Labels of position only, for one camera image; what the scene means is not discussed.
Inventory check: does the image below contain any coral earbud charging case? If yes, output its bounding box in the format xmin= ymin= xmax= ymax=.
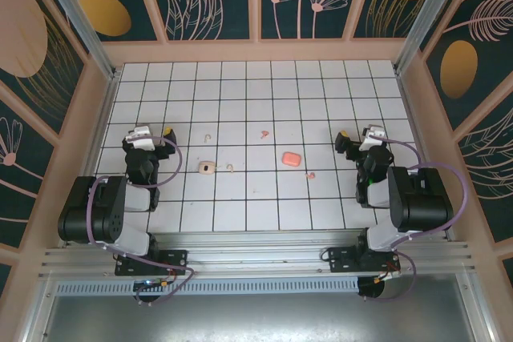
xmin=281 ymin=151 xmax=303 ymax=167

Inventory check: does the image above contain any grey metal sheet panel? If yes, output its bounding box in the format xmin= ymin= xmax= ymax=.
xmin=23 ymin=273 xmax=496 ymax=342

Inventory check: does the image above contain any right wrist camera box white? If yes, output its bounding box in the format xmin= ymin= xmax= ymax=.
xmin=360 ymin=125 xmax=386 ymax=153

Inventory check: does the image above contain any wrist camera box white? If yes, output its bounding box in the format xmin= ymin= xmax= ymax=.
xmin=360 ymin=125 xmax=386 ymax=153
xmin=123 ymin=125 xmax=156 ymax=150

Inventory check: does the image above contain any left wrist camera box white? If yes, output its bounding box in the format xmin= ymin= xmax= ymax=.
xmin=123 ymin=125 xmax=156 ymax=150

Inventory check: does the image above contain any aluminium table edge rail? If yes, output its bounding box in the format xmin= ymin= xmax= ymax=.
xmin=392 ymin=65 xmax=452 ymax=241
xmin=79 ymin=71 xmax=121 ymax=183

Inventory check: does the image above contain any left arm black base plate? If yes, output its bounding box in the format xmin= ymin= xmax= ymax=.
xmin=115 ymin=248 xmax=189 ymax=277

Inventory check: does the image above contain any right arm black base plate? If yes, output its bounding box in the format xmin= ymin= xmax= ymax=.
xmin=327 ymin=245 xmax=402 ymax=274

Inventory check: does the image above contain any aluminium frame rail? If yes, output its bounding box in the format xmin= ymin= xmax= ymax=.
xmin=38 ymin=231 xmax=480 ymax=279

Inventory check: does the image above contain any aluminium corner post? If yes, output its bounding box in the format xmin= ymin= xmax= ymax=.
xmin=34 ymin=0 xmax=121 ymax=81
xmin=394 ymin=0 xmax=471 ymax=75

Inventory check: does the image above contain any slotted grey cable duct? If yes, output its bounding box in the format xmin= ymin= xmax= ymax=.
xmin=54 ymin=276 xmax=361 ymax=296

